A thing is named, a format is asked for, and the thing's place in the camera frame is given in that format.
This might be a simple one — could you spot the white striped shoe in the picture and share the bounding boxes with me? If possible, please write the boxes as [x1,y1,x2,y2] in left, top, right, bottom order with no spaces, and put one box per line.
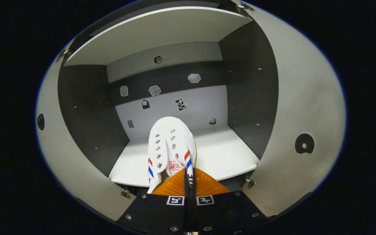
[147,117,197,194]

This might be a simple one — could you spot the white cabinet door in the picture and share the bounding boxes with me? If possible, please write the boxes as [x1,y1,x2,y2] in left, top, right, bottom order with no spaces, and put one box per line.
[35,49,136,222]
[240,2,347,217]

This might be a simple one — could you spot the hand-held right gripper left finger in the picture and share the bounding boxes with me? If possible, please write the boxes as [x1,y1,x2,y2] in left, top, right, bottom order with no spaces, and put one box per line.
[118,167,188,234]

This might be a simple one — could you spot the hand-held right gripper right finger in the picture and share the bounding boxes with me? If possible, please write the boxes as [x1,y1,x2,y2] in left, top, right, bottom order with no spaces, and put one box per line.
[188,167,268,234]

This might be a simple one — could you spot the white and grey shoe cabinet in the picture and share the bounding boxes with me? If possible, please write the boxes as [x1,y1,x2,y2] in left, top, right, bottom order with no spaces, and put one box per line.
[35,0,347,226]

